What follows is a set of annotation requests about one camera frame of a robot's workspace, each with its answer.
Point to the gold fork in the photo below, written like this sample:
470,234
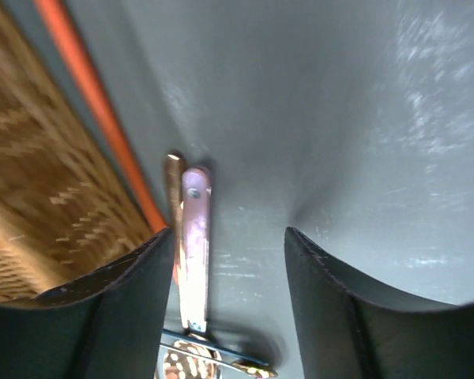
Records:
174,166

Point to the pink handled spoon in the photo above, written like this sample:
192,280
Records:
196,195

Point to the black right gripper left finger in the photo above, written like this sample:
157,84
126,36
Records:
105,324

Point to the copper spoon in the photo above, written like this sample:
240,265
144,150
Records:
190,361

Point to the wicker cutlery tray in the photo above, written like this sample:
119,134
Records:
63,210

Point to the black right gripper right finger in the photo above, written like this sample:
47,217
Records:
351,325

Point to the iridescent spoon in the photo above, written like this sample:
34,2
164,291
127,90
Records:
252,369

